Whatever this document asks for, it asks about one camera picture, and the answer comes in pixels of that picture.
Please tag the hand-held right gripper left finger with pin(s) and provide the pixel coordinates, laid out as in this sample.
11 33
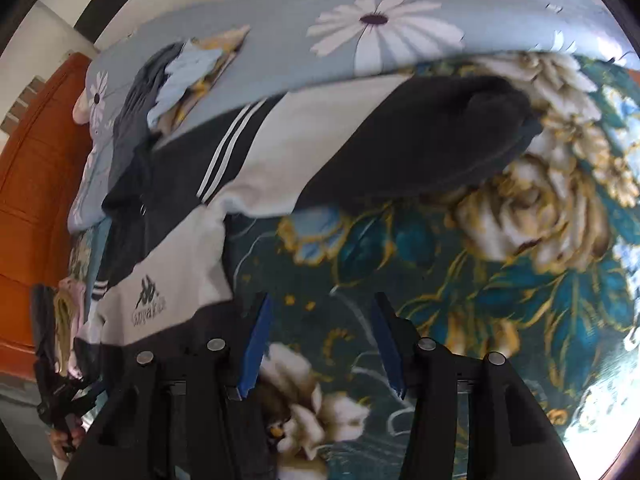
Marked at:
254 347

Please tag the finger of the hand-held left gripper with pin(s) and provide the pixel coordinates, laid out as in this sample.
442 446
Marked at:
95 389

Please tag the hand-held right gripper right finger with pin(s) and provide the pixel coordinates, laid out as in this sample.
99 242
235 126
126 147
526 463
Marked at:
391 355

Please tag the black and white striped jacket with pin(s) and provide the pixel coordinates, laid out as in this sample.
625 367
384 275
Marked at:
400 150

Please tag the person's left hand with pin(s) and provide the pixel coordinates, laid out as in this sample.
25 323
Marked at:
64 442

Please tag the dark cloth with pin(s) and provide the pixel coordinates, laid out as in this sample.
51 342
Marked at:
42 320

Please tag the pink cloth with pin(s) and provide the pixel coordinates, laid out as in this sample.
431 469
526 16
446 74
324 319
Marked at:
66 310

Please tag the teal floral blanket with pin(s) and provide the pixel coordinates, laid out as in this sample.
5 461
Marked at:
500 285

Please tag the orange wooden door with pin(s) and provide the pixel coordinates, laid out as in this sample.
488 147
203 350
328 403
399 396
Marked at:
35 210

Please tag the grey garment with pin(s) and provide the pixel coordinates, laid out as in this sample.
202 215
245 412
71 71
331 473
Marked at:
129 110

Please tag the light blue cloth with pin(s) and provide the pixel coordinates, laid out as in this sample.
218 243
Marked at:
192 67

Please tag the yellow patterned cloth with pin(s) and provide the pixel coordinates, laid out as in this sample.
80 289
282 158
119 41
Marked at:
220 52

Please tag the light blue daisy quilt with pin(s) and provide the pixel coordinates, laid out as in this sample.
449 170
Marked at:
300 15

